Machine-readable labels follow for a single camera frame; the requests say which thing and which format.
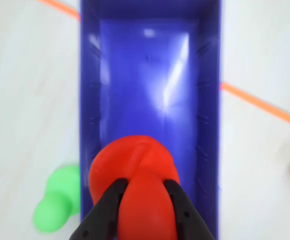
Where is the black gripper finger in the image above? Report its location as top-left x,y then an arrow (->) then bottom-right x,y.
164,178 -> 216,240
68,178 -> 128,240

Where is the red rubber duck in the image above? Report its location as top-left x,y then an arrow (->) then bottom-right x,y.
88,134 -> 181,240

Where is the green rubber duck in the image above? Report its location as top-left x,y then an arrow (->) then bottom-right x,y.
33,164 -> 82,234

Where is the blue plastic box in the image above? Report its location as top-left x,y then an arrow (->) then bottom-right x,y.
79,0 -> 222,240

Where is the orange tape strip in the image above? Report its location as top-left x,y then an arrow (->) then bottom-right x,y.
36,0 -> 290,131

